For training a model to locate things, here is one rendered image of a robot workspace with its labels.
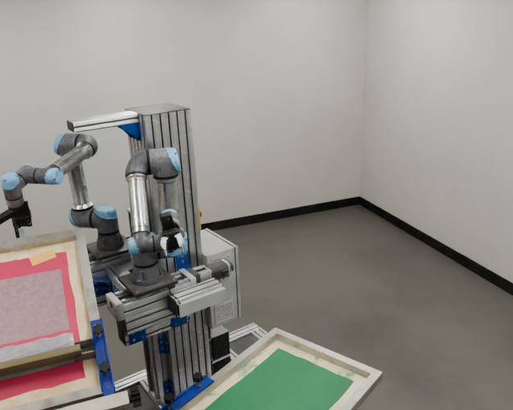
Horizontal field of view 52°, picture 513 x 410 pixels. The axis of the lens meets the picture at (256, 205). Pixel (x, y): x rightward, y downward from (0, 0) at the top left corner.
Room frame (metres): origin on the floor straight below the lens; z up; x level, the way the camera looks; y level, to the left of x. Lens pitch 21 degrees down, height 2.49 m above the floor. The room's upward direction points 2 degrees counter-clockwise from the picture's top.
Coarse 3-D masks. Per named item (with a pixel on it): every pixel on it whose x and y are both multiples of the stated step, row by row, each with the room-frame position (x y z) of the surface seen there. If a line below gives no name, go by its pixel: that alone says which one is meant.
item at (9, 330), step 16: (0, 272) 2.05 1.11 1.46; (16, 272) 2.06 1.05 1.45; (0, 288) 1.98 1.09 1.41; (16, 288) 1.99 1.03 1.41; (0, 304) 1.92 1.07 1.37; (16, 304) 1.93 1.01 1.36; (0, 320) 1.86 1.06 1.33; (16, 320) 1.87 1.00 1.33; (0, 336) 1.80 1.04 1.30; (16, 336) 1.81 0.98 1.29; (0, 384) 1.64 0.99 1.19; (16, 384) 1.65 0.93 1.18; (0, 400) 1.59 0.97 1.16
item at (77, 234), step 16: (16, 240) 2.16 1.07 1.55; (32, 240) 2.17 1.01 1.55; (48, 240) 2.18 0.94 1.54; (64, 240) 2.22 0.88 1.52; (80, 240) 2.20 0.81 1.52; (80, 256) 2.13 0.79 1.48; (96, 304) 1.94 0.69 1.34; (48, 400) 1.58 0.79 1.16; (64, 400) 1.59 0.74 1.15; (80, 400) 1.61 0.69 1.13
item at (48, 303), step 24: (24, 264) 2.09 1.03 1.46; (48, 264) 2.11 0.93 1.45; (24, 288) 2.00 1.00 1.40; (48, 288) 2.01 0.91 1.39; (24, 312) 1.90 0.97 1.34; (48, 312) 1.91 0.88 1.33; (72, 312) 1.93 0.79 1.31; (24, 336) 1.81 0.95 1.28; (48, 336) 1.83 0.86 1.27; (48, 384) 1.66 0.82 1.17
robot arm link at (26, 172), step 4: (24, 164) 2.38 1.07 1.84; (28, 164) 2.37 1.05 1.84; (32, 164) 2.38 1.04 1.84; (20, 168) 2.34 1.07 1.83; (24, 168) 2.34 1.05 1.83; (28, 168) 2.33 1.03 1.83; (32, 168) 2.33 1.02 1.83; (16, 172) 2.30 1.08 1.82; (20, 172) 2.31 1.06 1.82; (24, 172) 2.32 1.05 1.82; (28, 172) 2.31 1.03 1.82; (32, 172) 2.31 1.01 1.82; (20, 176) 2.29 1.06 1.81; (24, 176) 2.31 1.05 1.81; (28, 176) 2.30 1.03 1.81; (32, 176) 2.30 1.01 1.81; (24, 180) 2.29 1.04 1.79; (28, 180) 2.31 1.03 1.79; (32, 180) 2.30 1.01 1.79
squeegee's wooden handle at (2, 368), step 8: (48, 352) 1.68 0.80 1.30; (56, 352) 1.68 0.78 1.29; (64, 352) 1.69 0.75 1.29; (72, 352) 1.69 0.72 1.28; (80, 352) 1.71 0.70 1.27; (8, 360) 1.64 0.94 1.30; (16, 360) 1.64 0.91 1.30; (24, 360) 1.64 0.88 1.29; (32, 360) 1.65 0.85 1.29; (40, 360) 1.65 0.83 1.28; (48, 360) 1.67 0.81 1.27; (56, 360) 1.69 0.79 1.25; (64, 360) 1.71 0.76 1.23; (0, 368) 1.61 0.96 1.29; (8, 368) 1.62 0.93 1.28; (16, 368) 1.63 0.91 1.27; (24, 368) 1.65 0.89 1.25; (32, 368) 1.67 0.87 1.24; (0, 376) 1.63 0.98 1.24
